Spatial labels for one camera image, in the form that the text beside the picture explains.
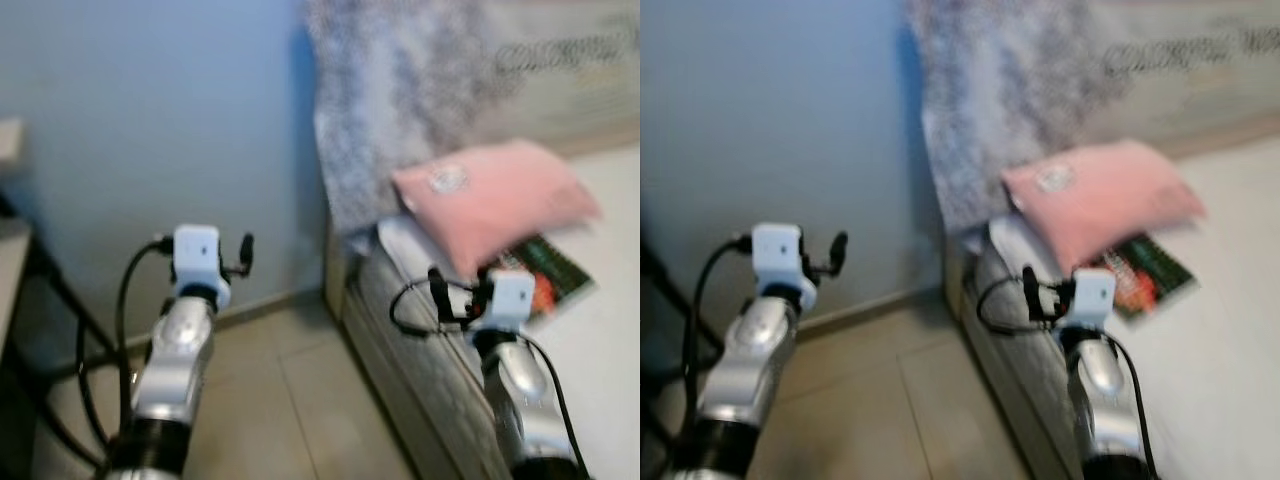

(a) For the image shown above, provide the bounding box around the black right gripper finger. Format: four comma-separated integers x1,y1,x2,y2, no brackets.
1019,264,1045,322
427,265,452,323

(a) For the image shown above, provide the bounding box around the dark green red book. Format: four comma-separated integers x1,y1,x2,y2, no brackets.
488,234,599,323
1093,234,1199,323

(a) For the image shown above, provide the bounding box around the pink pillow with cat print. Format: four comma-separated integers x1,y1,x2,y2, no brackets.
389,139,605,280
999,139,1207,275

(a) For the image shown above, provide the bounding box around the white quilted mattress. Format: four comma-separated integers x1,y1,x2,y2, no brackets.
943,135,1280,480
333,145,641,480

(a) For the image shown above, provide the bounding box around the grey desk with black legs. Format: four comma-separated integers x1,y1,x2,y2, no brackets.
0,117,133,473
640,238,703,473

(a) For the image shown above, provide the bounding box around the grey floral print headboard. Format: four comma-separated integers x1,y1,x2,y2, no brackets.
904,0,1280,239
299,0,641,239

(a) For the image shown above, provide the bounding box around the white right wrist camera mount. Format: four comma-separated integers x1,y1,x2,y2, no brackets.
479,269,539,338
1064,267,1119,333

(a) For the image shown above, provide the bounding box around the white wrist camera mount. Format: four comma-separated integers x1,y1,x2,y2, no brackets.
749,222,806,303
1064,267,1119,333
171,224,225,308
479,269,539,338

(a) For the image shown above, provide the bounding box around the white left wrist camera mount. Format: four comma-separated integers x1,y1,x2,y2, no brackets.
749,222,806,303
171,224,225,308

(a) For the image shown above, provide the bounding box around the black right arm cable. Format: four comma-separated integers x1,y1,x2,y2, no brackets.
974,276,1161,471
389,279,586,471

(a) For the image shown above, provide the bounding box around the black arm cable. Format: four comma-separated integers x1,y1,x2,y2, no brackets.
389,279,586,471
112,236,177,446
682,234,758,453
974,276,1161,471

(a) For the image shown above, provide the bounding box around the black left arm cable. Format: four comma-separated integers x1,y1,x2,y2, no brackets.
112,236,177,446
682,234,758,453

